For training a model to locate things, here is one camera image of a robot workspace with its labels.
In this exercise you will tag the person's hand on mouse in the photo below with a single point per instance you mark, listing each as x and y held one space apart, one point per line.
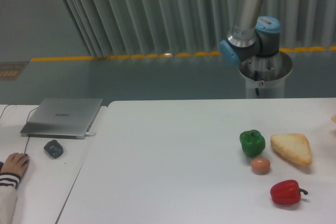
13 165

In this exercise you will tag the striped sleeve forearm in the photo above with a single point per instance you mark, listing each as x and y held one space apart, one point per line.
9 183

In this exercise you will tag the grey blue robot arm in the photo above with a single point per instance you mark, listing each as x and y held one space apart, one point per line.
261 27

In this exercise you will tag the green bell pepper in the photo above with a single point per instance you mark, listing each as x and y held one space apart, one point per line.
252 143

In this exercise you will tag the red bell pepper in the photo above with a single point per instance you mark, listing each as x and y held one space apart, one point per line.
287 192

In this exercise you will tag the dark grey small device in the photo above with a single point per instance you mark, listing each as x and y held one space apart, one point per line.
54 149

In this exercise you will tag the silver laptop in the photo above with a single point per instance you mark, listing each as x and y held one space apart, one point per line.
63 118

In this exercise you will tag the white usb dongle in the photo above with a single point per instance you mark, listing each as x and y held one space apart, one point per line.
89 134

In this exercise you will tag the pale pleated curtain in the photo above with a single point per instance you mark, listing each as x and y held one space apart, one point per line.
154 27

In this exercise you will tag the brown egg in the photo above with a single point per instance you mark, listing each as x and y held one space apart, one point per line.
260 165

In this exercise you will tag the triangular toast slice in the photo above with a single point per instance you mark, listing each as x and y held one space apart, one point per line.
293 147

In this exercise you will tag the orange food at edge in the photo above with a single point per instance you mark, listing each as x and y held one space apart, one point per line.
334 118

